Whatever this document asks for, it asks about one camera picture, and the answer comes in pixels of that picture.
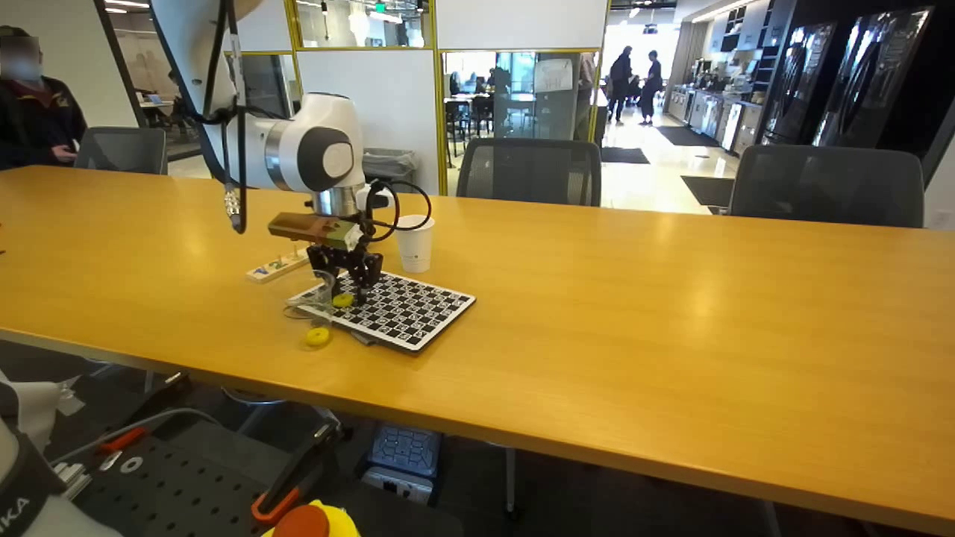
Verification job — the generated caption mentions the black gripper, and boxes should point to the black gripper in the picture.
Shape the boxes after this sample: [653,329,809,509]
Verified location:
[309,245,383,309]

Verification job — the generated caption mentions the round yellow block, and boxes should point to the round yellow block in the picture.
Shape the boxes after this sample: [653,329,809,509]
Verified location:
[331,293,355,306]
[304,329,331,350]

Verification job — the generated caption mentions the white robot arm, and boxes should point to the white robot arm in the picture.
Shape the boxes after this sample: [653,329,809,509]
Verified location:
[150,0,424,302]

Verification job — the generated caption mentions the white paper cup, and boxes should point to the white paper cup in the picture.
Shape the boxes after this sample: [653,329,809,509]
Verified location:
[398,214,435,272]

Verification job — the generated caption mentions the checkered marker calibration board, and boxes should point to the checkered marker calibration board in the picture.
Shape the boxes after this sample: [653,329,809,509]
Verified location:
[289,272,474,351]

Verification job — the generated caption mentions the white marker strip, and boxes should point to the white marker strip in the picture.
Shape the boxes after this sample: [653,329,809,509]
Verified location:
[244,251,309,281]

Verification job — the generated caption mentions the blue box under table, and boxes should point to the blue box under table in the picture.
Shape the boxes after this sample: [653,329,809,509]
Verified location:
[362,427,440,505]

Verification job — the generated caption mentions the middle grey office chair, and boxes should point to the middle grey office chair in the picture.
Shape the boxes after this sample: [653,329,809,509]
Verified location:
[456,138,604,205]

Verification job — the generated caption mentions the grey office chair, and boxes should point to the grey office chair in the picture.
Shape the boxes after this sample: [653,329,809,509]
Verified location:
[79,126,168,172]
[456,138,604,205]
[729,144,925,226]

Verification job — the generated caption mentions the left grey office chair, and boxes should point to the left grey office chair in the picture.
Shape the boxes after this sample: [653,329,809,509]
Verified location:
[79,126,168,172]

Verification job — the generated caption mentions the person with face mask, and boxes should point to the person with face mask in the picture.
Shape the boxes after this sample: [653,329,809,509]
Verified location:
[0,24,86,171]

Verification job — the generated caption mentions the right grey office chair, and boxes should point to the right grey office chair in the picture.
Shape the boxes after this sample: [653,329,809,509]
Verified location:
[729,144,925,226]

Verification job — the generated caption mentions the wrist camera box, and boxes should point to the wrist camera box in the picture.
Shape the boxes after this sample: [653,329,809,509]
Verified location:
[268,212,362,251]

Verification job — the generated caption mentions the orange handled clamp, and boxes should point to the orange handled clamp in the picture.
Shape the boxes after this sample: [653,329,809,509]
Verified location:
[252,427,338,529]

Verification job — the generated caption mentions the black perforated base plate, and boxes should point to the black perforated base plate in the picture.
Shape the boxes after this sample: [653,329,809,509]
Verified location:
[79,420,294,537]

